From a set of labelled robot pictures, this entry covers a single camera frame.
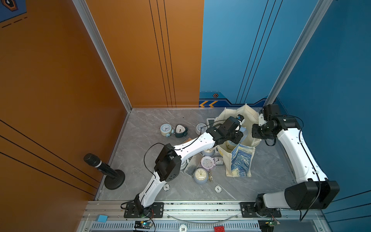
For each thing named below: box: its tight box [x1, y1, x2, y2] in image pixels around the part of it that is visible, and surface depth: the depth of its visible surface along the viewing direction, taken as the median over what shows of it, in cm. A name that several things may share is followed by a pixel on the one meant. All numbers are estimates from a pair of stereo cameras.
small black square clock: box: [213, 154, 224, 166], surface depth 89 cm
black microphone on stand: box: [83, 153, 126, 190], surface depth 77 cm
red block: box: [214, 225, 226, 232], surface depth 69 cm
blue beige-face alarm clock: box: [193, 167, 209, 185], surface depth 83 cm
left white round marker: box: [162, 183, 171, 192], surface depth 82 cm
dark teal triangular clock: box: [174, 124, 188, 138], surface depth 102 cm
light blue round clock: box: [159, 123, 175, 138], surface depth 104 cm
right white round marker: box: [214, 185, 223, 194], surface depth 81 cm
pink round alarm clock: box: [200, 155, 215, 170], surface depth 89 cm
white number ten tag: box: [179, 223, 188, 232], surface depth 65 cm
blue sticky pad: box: [95, 214, 109, 223], surface depth 72 cm
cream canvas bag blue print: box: [214, 103, 262, 178], surface depth 79 cm
